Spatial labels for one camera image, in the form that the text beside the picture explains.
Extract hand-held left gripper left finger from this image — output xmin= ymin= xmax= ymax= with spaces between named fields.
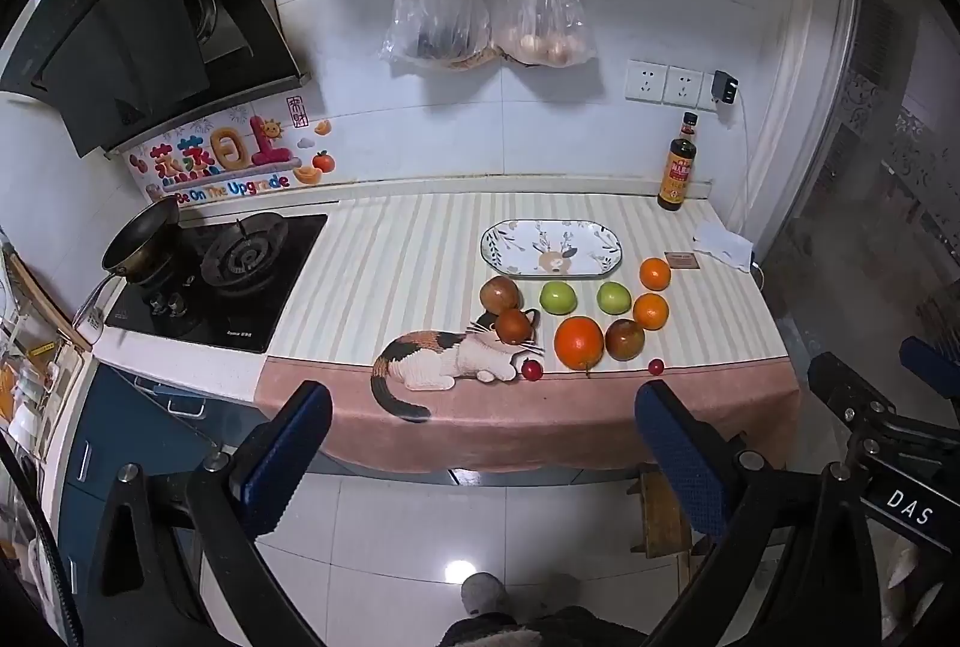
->
xmin=71 ymin=379 xmax=335 ymax=647

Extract black range hood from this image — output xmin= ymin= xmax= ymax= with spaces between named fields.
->
xmin=0 ymin=0 xmax=312 ymax=157

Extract person's dark trousers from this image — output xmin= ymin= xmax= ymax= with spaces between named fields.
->
xmin=439 ymin=572 xmax=653 ymax=647

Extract clear plastic bag with onions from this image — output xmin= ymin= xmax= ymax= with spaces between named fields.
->
xmin=484 ymin=0 xmax=597 ymax=70

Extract green apple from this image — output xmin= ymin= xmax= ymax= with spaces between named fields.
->
xmin=596 ymin=281 xmax=635 ymax=315
xmin=540 ymin=280 xmax=578 ymax=316

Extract patterned oval ceramic plate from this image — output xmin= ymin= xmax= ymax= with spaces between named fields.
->
xmin=480 ymin=219 xmax=625 ymax=282

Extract black gas stove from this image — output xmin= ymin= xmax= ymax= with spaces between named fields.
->
xmin=105 ymin=210 xmax=329 ymax=354

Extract white paper tissue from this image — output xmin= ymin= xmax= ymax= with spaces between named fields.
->
xmin=691 ymin=221 xmax=755 ymax=273

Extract striped cat print table mat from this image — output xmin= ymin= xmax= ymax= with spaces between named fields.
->
xmin=255 ymin=193 xmax=802 ymax=476

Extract cluttered kitchen shelf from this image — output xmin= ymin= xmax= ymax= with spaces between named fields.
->
xmin=0 ymin=234 xmax=95 ymax=468

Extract colourful wall sticker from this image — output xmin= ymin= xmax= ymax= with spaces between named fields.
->
xmin=127 ymin=96 xmax=335 ymax=206

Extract large orange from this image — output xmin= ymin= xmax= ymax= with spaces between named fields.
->
xmin=553 ymin=315 xmax=605 ymax=371

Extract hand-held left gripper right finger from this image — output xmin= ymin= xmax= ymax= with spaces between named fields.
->
xmin=634 ymin=379 xmax=912 ymax=647

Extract wooden stool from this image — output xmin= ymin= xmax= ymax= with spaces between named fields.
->
xmin=630 ymin=467 xmax=695 ymax=562

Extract white wall socket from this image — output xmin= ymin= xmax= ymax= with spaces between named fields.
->
xmin=666 ymin=66 xmax=706 ymax=109
xmin=626 ymin=60 xmax=667 ymax=104

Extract person's grey slipper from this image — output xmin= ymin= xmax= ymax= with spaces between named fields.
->
xmin=460 ymin=572 xmax=512 ymax=618

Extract dark sauce bottle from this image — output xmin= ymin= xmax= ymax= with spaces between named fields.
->
xmin=657 ymin=112 xmax=700 ymax=213

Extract dark red green tomato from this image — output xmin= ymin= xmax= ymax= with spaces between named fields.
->
xmin=604 ymin=318 xmax=646 ymax=361
xmin=493 ymin=308 xmax=536 ymax=346
xmin=480 ymin=276 xmax=523 ymax=316

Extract blue kitchen cabinet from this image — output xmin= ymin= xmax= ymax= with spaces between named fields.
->
xmin=56 ymin=362 xmax=263 ymax=573

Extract dark frying pan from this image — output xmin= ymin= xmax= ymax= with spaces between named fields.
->
xmin=71 ymin=195 xmax=185 ymax=326

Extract frosted glass door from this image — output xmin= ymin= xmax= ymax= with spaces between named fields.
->
xmin=757 ymin=0 xmax=960 ymax=363

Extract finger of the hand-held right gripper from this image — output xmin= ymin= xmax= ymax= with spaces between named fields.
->
xmin=898 ymin=336 xmax=960 ymax=393
xmin=806 ymin=351 xmax=960 ymax=479

